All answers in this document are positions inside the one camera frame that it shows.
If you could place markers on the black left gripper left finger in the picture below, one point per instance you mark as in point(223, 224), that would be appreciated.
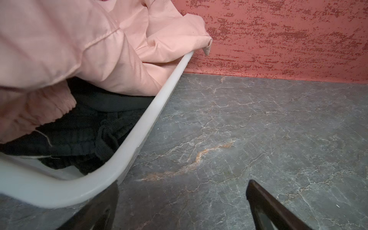
point(97, 214)

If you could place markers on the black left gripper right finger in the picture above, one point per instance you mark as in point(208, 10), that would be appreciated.
point(268, 213)

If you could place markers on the pink shorts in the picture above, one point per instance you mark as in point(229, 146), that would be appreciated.
point(124, 47)

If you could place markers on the black shorts in basket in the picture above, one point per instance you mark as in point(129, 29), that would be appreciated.
point(88, 135)

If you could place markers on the white plastic laundry basket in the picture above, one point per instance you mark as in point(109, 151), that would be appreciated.
point(29, 181)

